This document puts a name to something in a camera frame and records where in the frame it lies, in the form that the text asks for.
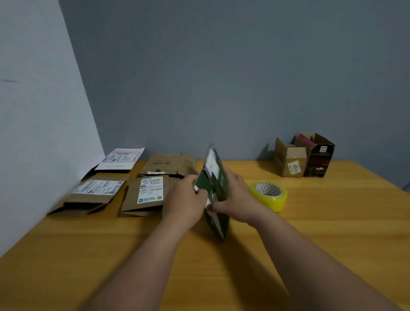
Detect person's left forearm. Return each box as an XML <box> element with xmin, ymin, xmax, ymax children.
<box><xmin>83</xmin><ymin>221</ymin><xmax>190</xmax><ymax>311</ymax></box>

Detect black box white label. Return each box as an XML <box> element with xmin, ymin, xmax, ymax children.
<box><xmin>80</xmin><ymin>147</ymin><xmax>145</xmax><ymax>182</ymax></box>

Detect brown carton with label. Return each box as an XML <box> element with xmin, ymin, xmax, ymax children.
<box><xmin>120</xmin><ymin>175</ymin><xmax>182</xmax><ymax>217</ymax></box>

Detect green box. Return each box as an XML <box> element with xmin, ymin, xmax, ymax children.
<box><xmin>193</xmin><ymin>144</ymin><xmax>231</xmax><ymax>241</ymax></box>

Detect person's left hand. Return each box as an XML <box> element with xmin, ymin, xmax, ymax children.
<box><xmin>161</xmin><ymin>174</ymin><xmax>209</xmax><ymax>231</ymax></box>

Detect small brown cardboard box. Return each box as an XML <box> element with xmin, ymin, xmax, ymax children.
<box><xmin>274</xmin><ymin>137</ymin><xmax>308</xmax><ymax>178</ymax></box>

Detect person's right forearm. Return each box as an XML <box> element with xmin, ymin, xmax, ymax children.
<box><xmin>251</xmin><ymin>211</ymin><xmax>401</xmax><ymax>311</ymax></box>

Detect person's right hand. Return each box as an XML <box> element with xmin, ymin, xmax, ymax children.
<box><xmin>210</xmin><ymin>166</ymin><xmax>267</xmax><ymax>226</ymax></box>

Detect pink and black carton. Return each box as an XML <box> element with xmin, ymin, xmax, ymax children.
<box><xmin>294</xmin><ymin>132</ymin><xmax>336</xmax><ymax>178</ymax></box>

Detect plain brown carton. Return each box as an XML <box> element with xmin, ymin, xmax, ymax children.
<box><xmin>138</xmin><ymin>153</ymin><xmax>198</xmax><ymax>179</ymax></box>

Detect yellow tape roll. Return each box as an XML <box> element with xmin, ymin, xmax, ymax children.
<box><xmin>249</xmin><ymin>180</ymin><xmax>288</xmax><ymax>213</ymax></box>

